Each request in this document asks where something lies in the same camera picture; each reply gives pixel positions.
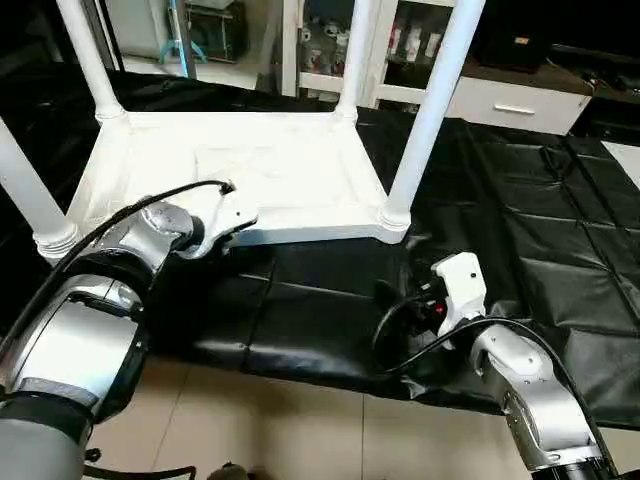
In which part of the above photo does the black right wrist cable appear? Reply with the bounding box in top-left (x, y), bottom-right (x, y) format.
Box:
top-left (372, 295), bottom-right (601, 443)

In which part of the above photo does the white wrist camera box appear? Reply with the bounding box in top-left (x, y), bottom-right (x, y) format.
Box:
top-left (430, 252), bottom-right (488, 337)
top-left (185, 190), bottom-right (259, 259)

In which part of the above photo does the storage rack with items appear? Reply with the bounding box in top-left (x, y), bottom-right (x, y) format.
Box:
top-left (160, 0), bottom-right (249, 67)

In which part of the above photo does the white flat panel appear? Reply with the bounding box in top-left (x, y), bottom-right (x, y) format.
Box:
top-left (600, 140), bottom-right (640, 191)

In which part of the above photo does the white drawer unit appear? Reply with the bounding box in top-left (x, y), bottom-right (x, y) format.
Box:
top-left (445, 72), bottom-right (593, 136)

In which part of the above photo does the white plastic table leg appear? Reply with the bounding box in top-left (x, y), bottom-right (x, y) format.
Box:
top-left (0, 118), bottom-right (81, 263)
top-left (55, 0), bottom-right (128, 123)
top-left (335, 0), bottom-right (379, 123)
top-left (380, 0), bottom-right (488, 243)

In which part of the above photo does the white glass door cabinet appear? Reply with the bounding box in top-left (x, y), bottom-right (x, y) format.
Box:
top-left (282, 0), bottom-right (471, 109)

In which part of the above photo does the black work mat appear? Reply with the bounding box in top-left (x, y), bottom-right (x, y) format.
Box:
top-left (0, 70), bottom-right (640, 431)

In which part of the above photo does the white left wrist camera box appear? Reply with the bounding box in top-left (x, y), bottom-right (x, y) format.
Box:
top-left (185, 190), bottom-right (259, 259)

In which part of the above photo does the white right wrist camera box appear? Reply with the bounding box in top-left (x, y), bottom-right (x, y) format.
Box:
top-left (430, 252), bottom-right (488, 337)

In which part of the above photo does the white plastic table top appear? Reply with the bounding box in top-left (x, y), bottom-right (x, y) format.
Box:
top-left (60, 108), bottom-right (413, 251)

